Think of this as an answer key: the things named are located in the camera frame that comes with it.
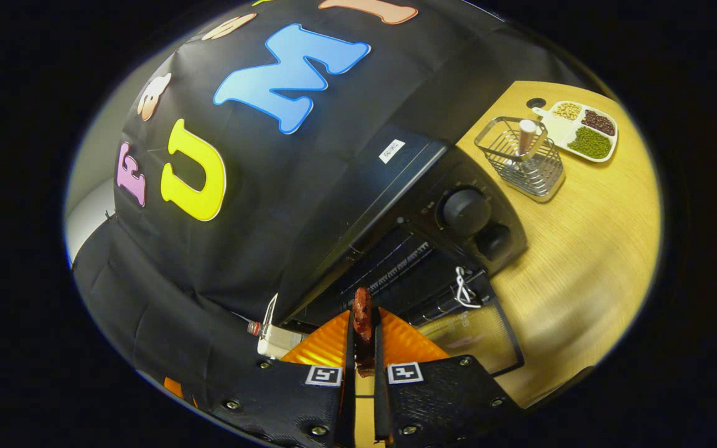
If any metal wire basket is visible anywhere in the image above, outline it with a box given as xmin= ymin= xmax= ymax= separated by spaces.
xmin=474 ymin=116 xmax=566 ymax=203

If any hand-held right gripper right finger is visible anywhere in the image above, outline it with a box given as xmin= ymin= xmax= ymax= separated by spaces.
xmin=371 ymin=306 xmax=524 ymax=448

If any white toaster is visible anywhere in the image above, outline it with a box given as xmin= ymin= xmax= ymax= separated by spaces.
xmin=257 ymin=294 xmax=306 ymax=360

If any pile of red beans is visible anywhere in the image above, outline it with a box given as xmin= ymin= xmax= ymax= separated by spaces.
xmin=581 ymin=110 xmax=616 ymax=136

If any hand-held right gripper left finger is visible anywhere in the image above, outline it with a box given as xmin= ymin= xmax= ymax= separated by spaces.
xmin=206 ymin=309 xmax=357 ymax=448

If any white divided plate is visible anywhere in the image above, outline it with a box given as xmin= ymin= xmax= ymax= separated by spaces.
xmin=532 ymin=101 xmax=619 ymax=164

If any white cord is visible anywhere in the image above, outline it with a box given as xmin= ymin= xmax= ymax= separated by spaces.
xmin=454 ymin=266 xmax=482 ymax=310

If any wooden handled utensil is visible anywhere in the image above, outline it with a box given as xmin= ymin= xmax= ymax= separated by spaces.
xmin=516 ymin=118 xmax=538 ymax=157

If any black electric oven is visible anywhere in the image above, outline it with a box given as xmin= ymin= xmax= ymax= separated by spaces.
xmin=274 ymin=124 xmax=528 ymax=378

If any pile of green beans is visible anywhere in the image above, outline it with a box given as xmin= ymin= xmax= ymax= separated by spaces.
xmin=567 ymin=126 xmax=613 ymax=159

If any red meat piece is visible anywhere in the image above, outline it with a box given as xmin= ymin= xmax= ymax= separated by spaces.
xmin=351 ymin=286 xmax=377 ymax=378

